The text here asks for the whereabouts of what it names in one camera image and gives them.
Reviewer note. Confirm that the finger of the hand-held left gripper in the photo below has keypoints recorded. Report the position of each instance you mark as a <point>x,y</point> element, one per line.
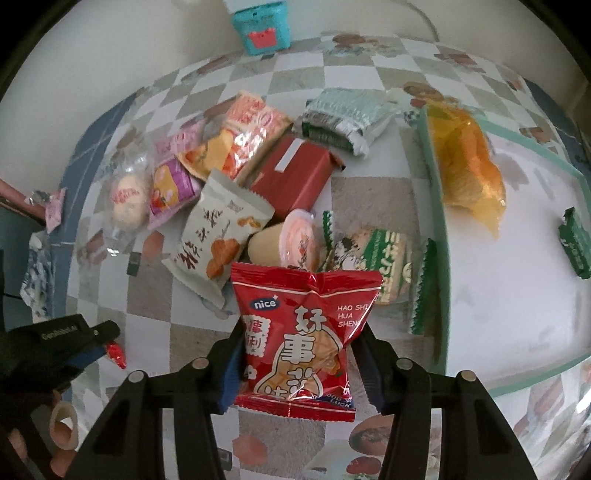
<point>85,358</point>
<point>104,331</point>

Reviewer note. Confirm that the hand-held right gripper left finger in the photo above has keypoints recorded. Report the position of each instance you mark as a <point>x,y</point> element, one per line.
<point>231,374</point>

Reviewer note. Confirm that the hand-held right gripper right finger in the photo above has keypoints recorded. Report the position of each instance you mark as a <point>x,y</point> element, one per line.
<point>369,369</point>

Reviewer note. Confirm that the red peanut snack packet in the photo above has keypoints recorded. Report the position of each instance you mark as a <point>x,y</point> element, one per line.
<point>300,332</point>

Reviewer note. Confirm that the green-edged clear cookie packet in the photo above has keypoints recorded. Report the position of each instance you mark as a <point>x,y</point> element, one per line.
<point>383,258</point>

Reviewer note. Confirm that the red box-shaped packet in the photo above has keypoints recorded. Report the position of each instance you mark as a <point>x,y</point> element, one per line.
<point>295,180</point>

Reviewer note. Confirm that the person's left hand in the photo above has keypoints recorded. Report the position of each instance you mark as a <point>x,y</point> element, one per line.
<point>62,427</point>

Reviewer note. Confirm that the small red candy wrapper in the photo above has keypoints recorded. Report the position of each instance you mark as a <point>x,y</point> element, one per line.
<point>116,354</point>

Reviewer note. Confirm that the blue and white patterned wrapper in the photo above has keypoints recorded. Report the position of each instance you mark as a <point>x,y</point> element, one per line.
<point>37,277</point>

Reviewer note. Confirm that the small pink sachet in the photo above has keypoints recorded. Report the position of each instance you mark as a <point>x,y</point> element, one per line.
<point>55,210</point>

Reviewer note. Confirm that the clear wrapped round bun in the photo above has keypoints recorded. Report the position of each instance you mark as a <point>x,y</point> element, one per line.
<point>124,198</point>

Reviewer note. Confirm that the white cracker snack packet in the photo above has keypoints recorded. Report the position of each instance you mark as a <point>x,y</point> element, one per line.
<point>212,240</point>

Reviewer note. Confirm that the jelly cup with pink lid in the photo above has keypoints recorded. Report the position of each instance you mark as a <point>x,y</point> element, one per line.
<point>298,240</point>

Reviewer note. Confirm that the crumpled silver wrapper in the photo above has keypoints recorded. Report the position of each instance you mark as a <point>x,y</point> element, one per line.
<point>37,197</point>

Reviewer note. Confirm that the pink and purple snack packet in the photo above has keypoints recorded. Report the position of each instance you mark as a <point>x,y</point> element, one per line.
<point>171,189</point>

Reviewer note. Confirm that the reddish brown bar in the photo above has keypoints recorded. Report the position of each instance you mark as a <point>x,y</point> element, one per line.
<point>11,189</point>

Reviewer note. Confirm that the checkered printed tablecloth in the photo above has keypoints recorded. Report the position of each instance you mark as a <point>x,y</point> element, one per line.
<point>369,194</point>

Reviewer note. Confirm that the yellow bread in clear bag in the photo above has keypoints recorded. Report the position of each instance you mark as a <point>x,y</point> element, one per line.
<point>466,170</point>

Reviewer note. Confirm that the small dark green packet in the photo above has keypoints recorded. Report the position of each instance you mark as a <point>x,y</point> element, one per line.
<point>575,244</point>

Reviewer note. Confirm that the orange and white snack packet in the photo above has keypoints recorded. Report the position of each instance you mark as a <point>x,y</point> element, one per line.
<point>251,124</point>

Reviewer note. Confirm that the silver green snack packet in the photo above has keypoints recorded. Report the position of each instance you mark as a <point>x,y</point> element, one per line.
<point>341,115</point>

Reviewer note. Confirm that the teal box with red mark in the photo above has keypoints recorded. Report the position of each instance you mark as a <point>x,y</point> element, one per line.
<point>261,27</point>

